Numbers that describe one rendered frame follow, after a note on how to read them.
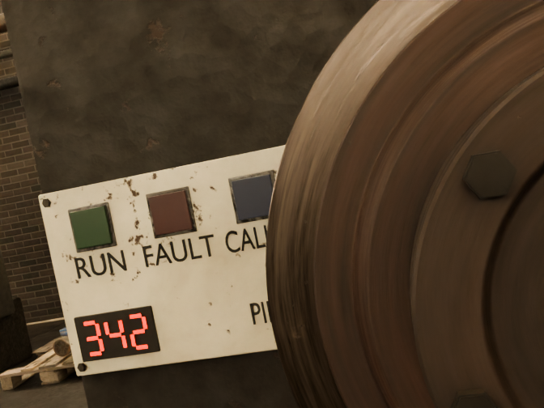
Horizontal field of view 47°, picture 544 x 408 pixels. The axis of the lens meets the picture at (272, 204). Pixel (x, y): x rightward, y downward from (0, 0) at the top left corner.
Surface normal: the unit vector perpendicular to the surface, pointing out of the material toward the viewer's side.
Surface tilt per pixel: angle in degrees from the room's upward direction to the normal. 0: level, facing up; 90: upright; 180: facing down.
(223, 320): 90
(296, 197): 90
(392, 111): 90
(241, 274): 90
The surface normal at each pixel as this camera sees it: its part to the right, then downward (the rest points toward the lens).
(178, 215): -0.19, 0.09
